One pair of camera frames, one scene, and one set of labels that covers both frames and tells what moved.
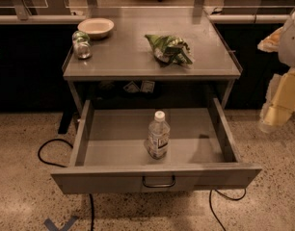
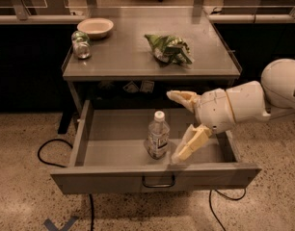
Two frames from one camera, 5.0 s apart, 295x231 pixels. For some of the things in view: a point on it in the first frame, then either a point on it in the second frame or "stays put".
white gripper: (291, 45) → (214, 109)
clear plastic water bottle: (158, 136) stays put
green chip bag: (168, 49) stays put
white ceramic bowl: (96, 28) stays put
